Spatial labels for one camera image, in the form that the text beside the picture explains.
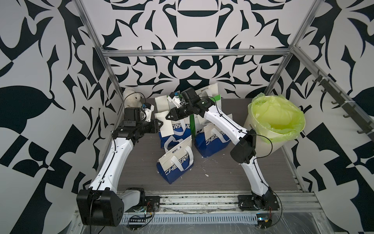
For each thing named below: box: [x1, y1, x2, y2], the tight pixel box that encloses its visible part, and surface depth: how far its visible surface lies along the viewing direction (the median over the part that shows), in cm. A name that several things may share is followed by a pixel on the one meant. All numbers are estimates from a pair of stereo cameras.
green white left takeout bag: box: [154, 95, 170, 113], surface depth 89 cm
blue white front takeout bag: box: [156, 136, 194, 185], surface depth 71 cm
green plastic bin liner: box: [247, 93, 306, 143], surface depth 80 cm
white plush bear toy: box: [122, 87, 143, 108], surface depth 98 cm
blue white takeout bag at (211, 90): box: [194, 82, 222, 102], surface depth 93 cm
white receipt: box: [154, 110, 175, 138], surface depth 81 cm
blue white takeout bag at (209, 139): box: [194, 114, 231, 158], surface depth 82 cm
